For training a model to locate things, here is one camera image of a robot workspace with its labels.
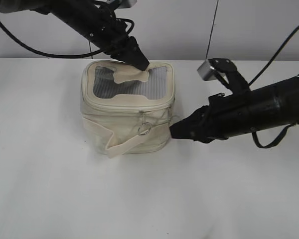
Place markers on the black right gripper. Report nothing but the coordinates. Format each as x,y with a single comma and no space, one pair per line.
111,36

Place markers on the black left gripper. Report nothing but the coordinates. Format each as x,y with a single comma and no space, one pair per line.
223,118

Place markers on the silver metal zipper pull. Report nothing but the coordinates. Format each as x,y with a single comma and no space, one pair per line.
145,126

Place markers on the cream fabric zipper bag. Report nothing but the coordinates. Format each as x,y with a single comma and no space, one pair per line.
113,93

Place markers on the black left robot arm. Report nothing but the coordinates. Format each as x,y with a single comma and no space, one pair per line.
275,105

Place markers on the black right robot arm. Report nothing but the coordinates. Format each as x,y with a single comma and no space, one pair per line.
71,12

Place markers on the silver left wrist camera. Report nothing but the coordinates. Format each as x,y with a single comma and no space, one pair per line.
207,72

